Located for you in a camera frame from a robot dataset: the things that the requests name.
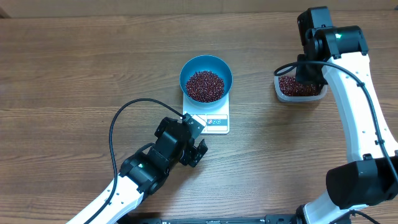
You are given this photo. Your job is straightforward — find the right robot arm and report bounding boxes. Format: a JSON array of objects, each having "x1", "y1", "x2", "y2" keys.
[{"x1": 297, "y1": 6, "x2": 397, "y2": 223}]

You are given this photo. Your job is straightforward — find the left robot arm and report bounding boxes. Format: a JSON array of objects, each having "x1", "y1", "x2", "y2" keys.
[{"x1": 69, "y1": 114, "x2": 208, "y2": 223}]

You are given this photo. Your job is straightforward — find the white digital kitchen scale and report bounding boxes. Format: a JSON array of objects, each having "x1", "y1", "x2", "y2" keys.
[{"x1": 183, "y1": 94, "x2": 230, "y2": 134}]

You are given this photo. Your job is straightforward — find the red beans in bowl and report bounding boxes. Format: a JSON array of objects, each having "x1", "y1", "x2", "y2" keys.
[{"x1": 185, "y1": 70, "x2": 225, "y2": 103}]

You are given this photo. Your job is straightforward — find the teal round bowl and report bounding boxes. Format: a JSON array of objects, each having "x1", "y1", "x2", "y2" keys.
[{"x1": 179, "y1": 55, "x2": 233, "y2": 101}]

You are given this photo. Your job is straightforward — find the clear plastic food container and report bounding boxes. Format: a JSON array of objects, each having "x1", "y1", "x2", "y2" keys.
[{"x1": 274, "y1": 67, "x2": 327, "y2": 103}]

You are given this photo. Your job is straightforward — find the red adzuki beans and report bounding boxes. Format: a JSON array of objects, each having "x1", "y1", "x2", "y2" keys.
[{"x1": 278, "y1": 76, "x2": 320, "y2": 96}]

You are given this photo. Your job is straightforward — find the right black camera cable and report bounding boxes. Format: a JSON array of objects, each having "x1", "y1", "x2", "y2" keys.
[{"x1": 273, "y1": 60, "x2": 398, "y2": 224}]

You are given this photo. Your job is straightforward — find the black camera cable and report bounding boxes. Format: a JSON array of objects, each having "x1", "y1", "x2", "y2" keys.
[
  {"x1": 83, "y1": 98, "x2": 187, "y2": 224},
  {"x1": 273, "y1": 60, "x2": 398, "y2": 224}
]

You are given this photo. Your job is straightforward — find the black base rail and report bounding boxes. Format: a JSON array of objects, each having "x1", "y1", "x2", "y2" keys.
[{"x1": 116, "y1": 214, "x2": 306, "y2": 224}]

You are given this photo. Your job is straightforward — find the left black camera cable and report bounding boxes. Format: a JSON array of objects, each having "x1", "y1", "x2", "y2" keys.
[{"x1": 83, "y1": 98, "x2": 187, "y2": 224}]

